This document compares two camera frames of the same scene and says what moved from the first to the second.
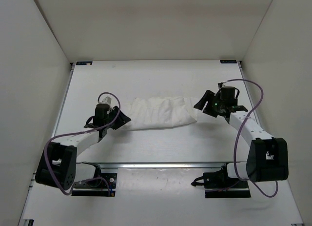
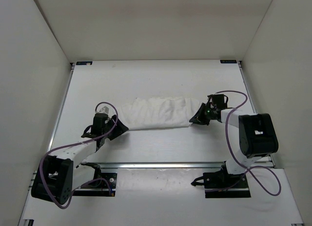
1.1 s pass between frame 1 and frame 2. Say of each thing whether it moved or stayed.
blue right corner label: stayed
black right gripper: moved
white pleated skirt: stayed
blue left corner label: stayed
